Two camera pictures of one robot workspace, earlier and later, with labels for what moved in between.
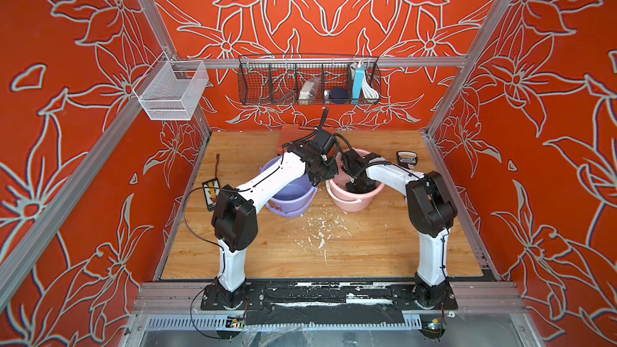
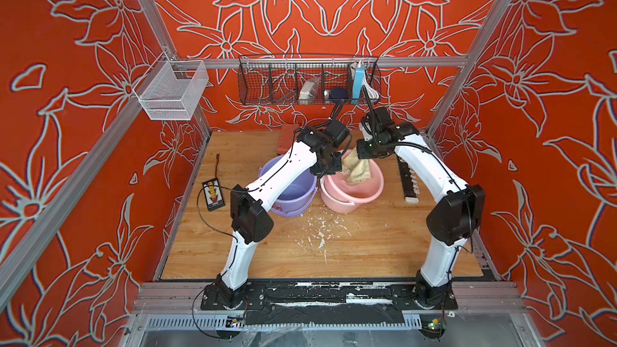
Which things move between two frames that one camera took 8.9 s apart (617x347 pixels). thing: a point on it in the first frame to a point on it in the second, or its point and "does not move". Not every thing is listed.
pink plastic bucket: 347,201 does not move
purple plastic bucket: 296,200 does not move
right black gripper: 349,187 to 361,151
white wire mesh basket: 171,90 does not move
